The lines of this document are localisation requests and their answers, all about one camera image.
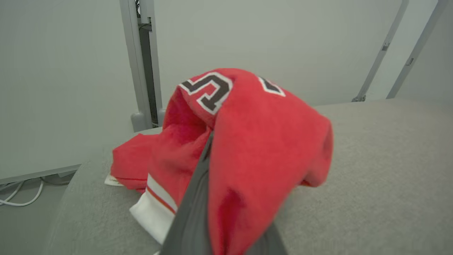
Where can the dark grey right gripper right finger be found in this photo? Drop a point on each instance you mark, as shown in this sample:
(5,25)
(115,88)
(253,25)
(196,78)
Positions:
(270,246)

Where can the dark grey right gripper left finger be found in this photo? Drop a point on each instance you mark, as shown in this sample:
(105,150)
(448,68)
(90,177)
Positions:
(191,219)

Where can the red jersey with white trim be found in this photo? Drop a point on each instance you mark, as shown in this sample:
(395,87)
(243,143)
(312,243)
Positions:
(262,148)

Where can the wide white partition panel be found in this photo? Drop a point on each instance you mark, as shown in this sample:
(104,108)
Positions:
(283,39)

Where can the grey partition post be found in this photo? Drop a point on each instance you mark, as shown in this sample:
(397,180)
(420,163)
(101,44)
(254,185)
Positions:
(155,71)
(134,63)

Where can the grey slanted frame leg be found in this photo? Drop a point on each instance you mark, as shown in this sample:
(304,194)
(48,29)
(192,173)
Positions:
(414,53)
(380,53)

